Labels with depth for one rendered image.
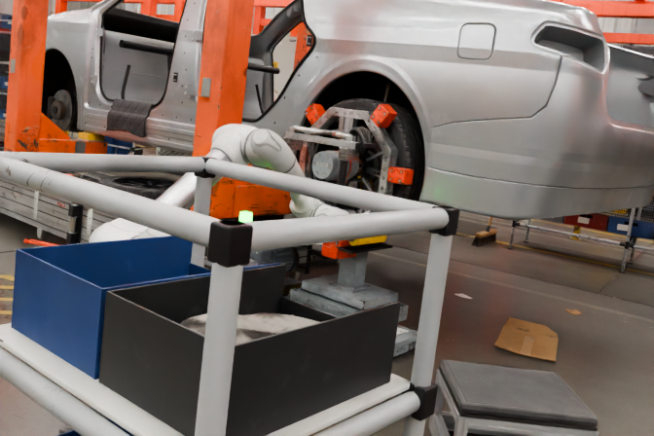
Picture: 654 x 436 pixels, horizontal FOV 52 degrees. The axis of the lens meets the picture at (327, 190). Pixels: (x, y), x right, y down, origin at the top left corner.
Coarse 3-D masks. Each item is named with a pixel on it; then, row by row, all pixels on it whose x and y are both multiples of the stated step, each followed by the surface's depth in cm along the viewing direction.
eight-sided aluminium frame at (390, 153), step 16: (336, 112) 321; (352, 112) 315; (368, 112) 309; (320, 128) 329; (384, 128) 310; (304, 144) 335; (384, 144) 303; (304, 160) 334; (384, 160) 304; (384, 176) 304; (384, 192) 304
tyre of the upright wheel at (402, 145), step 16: (400, 112) 321; (400, 128) 309; (416, 128) 319; (400, 144) 308; (416, 144) 312; (400, 160) 308; (416, 160) 310; (416, 176) 310; (400, 192) 308; (416, 192) 315
